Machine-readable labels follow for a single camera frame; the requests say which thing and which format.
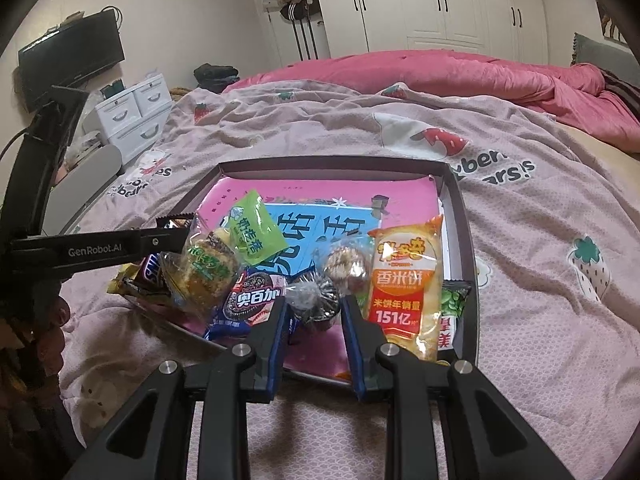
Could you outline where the black flat screen television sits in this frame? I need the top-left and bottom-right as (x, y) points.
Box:
(17, 7), (126, 111)

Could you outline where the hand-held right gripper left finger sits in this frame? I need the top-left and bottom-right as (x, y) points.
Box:
(82, 296), (291, 480)

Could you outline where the coat rack with hats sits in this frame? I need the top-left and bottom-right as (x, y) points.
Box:
(260, 0), (321, 61)

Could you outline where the person's left forearm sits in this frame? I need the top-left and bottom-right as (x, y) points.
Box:
(0, 310), (86, 466)

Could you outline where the striped dark pillow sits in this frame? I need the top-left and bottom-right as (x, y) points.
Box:
(600, 67), (640, 121)

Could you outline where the brown chocolate bar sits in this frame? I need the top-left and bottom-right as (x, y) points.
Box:
(117, 252), (173, 303)

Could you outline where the dark shallow cardboard box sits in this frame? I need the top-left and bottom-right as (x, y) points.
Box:
(122, 156), (483, 386)

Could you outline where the white drawer unit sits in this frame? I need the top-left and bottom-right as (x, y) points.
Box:
(95, 72), (173, 166)

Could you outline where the blue cookie packet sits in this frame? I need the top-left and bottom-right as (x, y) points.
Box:
(202, 270), (288, 343)

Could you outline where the black green pea packet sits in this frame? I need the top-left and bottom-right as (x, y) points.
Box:
(435, 280), (473, 353)

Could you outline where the clear green-label cracker packet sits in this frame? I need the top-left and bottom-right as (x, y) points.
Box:
(162, 215), (241, 321)
(312, 242), (371, 296)

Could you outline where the orange rice cracker packet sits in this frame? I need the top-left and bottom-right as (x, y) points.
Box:
(367, 214), (446, 363)

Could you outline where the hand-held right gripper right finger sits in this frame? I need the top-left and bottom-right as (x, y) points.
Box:
(341, 295), (576, 480)

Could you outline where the clear-wrapped round snack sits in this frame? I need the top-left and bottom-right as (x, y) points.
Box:
(285, 270), (343, 333)

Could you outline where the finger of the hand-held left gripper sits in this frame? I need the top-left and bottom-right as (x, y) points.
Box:
(140, 214), (197, 259)

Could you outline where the tree wall picture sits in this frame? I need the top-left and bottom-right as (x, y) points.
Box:
(597, 0), (628, 43)

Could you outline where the dark clothes pile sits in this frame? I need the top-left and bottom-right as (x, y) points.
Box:
(194, 63), (241, 93)

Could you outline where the yellow snack packet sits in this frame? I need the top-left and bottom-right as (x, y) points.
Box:
(107, 265), (173, 306)

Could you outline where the green cake packet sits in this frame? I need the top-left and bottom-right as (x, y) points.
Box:
(220, 189), (291, 268)

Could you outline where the beige bed sheet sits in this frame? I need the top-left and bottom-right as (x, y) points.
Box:
(565, 125), (640, 161)

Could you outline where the white wardrobe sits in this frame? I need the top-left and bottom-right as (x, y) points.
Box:
(307, 0), (551, 63)

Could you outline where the pink and blue book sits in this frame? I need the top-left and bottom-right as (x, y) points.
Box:
(190, 175), (443, 381)

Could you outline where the person's left hand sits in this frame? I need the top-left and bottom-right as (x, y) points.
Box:
(42, 292), (73, 341)

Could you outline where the pink quilt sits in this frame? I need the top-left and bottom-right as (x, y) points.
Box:
(222, 50), (640, 148)

